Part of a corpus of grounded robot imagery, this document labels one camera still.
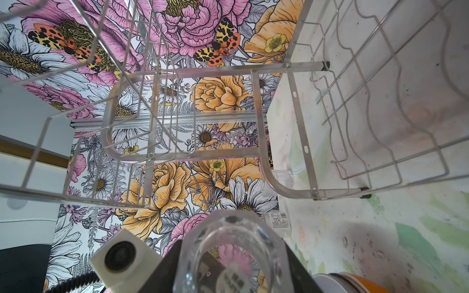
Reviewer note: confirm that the clear plastic cup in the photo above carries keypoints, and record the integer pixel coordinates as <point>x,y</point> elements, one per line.
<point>279,222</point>

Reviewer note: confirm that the orange bowl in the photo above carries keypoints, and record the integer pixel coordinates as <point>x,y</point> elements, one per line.
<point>363,285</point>

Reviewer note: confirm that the lavender bowl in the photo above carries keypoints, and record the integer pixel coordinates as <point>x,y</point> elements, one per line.
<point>328,284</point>

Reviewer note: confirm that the chrome two-tier dish rack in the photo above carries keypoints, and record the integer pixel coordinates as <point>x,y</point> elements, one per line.
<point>379,90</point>

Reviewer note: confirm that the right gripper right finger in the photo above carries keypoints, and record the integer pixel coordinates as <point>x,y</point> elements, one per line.
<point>298,280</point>

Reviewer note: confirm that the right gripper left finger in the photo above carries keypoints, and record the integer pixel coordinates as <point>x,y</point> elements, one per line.
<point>163,277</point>

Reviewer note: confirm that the clear glass tumbler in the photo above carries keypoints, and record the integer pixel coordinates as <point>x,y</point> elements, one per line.
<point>232,252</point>

